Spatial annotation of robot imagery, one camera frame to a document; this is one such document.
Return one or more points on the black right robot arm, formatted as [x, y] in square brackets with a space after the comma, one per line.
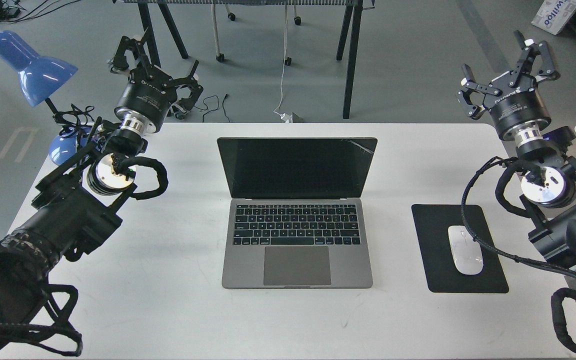
[539, 183]

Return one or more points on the black cable bundle floor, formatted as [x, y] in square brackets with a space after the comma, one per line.
[14, 12]

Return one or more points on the grey open laptop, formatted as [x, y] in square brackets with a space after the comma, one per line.
[296, 219]

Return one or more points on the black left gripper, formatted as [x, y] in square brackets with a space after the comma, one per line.
[143, 102]

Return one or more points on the white cardboard box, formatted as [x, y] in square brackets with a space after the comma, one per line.
[553, 15]

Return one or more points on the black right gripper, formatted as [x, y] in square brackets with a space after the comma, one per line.
[518, 107]

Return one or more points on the black mouse pad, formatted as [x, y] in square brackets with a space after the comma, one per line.
[432, 223]

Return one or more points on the black trestle table background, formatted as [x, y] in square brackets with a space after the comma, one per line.
[269, 66]

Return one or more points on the blue desk lamp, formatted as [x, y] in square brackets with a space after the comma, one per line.
[39, 77]

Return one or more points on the white power adapter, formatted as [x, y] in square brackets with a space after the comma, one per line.
[291, 118]

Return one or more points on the white computer mouse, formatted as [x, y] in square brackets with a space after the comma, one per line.
[465, 251]

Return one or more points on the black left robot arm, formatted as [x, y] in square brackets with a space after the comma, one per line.
[78, 202]

